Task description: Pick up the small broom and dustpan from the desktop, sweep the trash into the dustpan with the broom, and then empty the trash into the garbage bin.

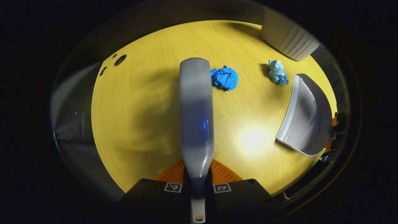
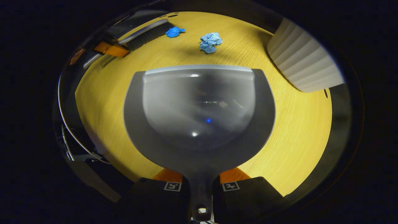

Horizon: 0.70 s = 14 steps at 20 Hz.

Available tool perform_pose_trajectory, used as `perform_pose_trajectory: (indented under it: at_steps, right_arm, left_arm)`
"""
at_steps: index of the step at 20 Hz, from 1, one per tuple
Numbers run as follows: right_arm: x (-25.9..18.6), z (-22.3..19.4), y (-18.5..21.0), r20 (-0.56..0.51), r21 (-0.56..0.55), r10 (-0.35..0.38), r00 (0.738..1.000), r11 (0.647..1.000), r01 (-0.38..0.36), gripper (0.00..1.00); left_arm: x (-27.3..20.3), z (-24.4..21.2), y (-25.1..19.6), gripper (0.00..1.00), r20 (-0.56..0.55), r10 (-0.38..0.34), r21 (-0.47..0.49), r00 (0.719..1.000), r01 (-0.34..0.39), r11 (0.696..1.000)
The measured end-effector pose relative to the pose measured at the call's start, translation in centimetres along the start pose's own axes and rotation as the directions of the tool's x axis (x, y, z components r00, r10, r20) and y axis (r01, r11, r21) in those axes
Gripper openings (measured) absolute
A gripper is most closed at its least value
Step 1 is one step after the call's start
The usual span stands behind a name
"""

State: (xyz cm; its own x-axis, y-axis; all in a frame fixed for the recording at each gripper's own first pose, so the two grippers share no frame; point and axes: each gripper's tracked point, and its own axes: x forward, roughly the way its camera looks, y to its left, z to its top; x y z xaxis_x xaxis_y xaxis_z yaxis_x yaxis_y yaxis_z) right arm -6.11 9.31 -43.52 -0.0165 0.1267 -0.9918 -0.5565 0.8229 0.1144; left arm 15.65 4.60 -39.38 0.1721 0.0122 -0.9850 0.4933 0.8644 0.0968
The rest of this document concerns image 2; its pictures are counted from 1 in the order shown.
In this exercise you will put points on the dark blue paper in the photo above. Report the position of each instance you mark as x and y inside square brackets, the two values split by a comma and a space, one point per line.
[174, 32]

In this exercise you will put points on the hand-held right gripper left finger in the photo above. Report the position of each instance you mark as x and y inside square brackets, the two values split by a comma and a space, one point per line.
[152, 199]

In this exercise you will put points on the light blue paper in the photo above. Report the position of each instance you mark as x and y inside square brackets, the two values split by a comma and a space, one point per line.
[210, 43]

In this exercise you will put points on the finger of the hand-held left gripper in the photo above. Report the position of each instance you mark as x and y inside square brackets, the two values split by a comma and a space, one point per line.
[112, 49]
[77, 56]

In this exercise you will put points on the grey ribbed garbage bin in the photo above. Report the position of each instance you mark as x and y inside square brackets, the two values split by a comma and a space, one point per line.
[304, 59]

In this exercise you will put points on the small grey broom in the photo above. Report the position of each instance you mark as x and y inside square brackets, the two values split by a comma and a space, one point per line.
[149, 32]

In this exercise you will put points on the grey dustpan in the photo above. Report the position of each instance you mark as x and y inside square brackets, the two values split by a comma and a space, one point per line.
[199, 124]

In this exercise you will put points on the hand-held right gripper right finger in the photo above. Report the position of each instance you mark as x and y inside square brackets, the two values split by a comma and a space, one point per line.
[248, 199]

